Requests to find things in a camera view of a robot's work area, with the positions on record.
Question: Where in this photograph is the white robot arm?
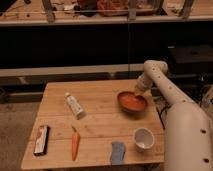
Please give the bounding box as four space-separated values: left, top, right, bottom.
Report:
135 60 213 171

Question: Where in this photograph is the white tube bottle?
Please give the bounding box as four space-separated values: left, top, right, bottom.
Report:
65 92 85 119

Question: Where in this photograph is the white cup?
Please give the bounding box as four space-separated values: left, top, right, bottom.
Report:
133 128 155 152

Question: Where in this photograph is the orange carrot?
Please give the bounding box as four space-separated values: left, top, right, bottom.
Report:
72 126 80 161

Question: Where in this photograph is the black and red box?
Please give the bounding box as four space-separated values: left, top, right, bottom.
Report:
33 125 49 156

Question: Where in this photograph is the orange object on shelf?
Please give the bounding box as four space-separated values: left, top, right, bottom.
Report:
97 0 128 16

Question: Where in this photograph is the blue sponge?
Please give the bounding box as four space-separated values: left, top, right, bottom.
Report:
110 141 126 165

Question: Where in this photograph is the wooden table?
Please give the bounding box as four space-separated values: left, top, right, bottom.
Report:
21 80 164 170

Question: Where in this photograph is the black cable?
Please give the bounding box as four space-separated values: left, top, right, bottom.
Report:
155 99 171 131

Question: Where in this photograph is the black box right background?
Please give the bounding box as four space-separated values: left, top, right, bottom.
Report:
168 45 213 74

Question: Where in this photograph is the orange ceramic bowl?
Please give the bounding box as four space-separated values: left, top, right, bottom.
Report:
117 91 148 113

